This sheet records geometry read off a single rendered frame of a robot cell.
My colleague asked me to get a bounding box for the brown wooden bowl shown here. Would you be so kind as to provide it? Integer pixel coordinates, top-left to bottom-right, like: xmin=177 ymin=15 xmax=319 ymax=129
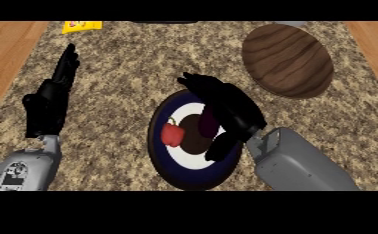
xmin=241 ymin=23 xmax=335 ymax=100

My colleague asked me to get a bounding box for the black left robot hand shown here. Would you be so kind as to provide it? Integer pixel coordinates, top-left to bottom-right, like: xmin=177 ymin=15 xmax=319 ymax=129
xmin=21 ymin=43 xmax=81 ymax=139

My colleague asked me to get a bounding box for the blue and white plate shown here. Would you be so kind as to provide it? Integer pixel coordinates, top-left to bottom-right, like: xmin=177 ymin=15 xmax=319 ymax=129
xmin=146 ymin=89 xmax=245 ymax=191

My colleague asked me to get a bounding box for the yellow packet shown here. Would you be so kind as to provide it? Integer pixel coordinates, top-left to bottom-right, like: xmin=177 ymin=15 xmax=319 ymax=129
xmin=61 ymin=20 xmax=104 ymax=35

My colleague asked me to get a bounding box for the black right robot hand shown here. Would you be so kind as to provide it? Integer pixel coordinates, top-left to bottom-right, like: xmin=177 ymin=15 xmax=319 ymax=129
xmin=176 ymin=72 xmax=269 ymax=163

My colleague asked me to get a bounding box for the dark purple eggplant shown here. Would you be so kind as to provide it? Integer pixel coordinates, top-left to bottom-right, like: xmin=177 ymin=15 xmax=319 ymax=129
xmin=198 ymin=105 xmax=222 ymax=138

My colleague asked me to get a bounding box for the red bell pepper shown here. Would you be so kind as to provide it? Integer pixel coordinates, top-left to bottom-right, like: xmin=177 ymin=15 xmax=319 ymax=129
xmin=161 ymin=118 xmax=186 ymax=147

